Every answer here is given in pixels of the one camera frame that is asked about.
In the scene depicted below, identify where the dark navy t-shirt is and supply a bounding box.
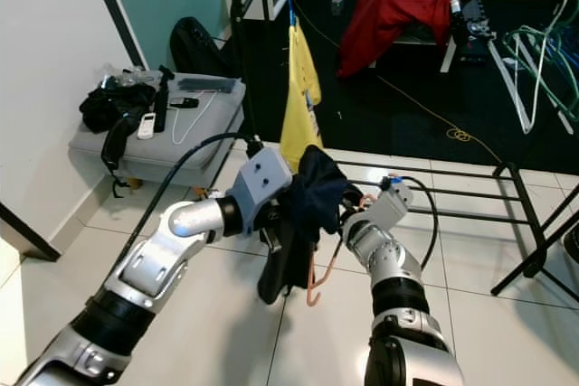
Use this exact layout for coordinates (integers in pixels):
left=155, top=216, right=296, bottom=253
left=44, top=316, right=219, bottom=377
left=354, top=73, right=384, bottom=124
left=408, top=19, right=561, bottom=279
left=258, top=145, right=365, bottom=306

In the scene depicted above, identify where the salmon pink hanger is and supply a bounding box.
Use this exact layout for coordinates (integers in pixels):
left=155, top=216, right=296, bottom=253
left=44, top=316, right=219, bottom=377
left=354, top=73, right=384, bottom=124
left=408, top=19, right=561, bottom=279
left=306, top=192, right=381, bottom=307

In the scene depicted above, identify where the yellow t-shirt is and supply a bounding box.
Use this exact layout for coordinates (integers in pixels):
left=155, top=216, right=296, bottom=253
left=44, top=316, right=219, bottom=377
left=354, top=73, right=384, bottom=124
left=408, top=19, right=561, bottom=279
left=279, top=24, right=325, bottom=172

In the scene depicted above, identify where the grey flat pack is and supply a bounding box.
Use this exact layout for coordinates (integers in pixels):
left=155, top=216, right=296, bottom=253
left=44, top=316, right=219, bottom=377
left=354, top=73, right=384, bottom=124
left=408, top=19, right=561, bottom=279
left=176, top=77, right=241, bottom=93

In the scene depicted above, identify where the white remote control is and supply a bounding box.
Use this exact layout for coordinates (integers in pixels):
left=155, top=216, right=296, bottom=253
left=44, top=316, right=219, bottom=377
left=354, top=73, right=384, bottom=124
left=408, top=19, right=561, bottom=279
left=136, top=112, right=155, bottom=140

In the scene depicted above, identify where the black spray bottle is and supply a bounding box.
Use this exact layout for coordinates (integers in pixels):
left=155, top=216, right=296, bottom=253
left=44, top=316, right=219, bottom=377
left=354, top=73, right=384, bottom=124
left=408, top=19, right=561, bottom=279
left=154, top=65, right=175, bottom=132

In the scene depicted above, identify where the black backpack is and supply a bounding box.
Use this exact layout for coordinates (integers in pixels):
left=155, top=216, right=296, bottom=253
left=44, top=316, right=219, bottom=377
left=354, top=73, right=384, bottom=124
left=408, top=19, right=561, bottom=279
left=170, top=17, right=229, bottom=75

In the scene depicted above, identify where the red cloth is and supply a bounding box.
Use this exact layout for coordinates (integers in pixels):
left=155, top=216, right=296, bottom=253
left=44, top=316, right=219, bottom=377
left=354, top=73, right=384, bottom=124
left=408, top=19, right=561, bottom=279
left=337, top=0, right=480, bottom=80

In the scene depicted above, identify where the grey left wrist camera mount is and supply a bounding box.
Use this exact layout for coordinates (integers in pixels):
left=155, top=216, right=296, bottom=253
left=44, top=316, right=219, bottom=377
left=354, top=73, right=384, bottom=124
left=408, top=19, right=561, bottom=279
left=229, top=146, right=295, bottom=235

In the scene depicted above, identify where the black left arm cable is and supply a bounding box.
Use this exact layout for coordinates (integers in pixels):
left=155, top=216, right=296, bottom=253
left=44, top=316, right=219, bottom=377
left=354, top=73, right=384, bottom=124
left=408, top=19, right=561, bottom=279
left=145, top=133, right=268, bottom=251

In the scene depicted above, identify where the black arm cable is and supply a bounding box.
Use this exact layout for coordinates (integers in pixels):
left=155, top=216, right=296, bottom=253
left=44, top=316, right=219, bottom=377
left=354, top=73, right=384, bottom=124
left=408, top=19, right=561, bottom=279
left=145, top=133, right=268, bottom=251
left=403, top=176, right=440, bottom=269

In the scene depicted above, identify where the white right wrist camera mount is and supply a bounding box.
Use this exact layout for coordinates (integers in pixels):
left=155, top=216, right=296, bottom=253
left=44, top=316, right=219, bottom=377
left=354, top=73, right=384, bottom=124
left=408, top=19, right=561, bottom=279
left=366, top=176, right=414, bottom=233

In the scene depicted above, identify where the thin white cable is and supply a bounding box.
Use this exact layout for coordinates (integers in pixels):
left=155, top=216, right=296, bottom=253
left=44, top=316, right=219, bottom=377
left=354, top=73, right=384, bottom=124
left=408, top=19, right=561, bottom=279
left=172, top=104, right=214, bottom=145

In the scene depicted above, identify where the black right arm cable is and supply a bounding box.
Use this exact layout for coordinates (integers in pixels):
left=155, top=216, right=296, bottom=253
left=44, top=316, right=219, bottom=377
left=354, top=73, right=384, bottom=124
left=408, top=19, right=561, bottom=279
left=403, top=176, right=440, bottom=269

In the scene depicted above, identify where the thin yellow cord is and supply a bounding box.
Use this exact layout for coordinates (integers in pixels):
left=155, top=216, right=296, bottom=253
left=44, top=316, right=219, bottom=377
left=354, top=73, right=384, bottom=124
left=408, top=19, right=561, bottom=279
left=380, top=74, right=473, bottom=144

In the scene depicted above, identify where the black strap bag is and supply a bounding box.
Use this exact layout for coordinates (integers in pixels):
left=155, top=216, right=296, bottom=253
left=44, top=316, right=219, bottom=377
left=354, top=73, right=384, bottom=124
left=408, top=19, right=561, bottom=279
left=80, top=81, right=157, bottom=197

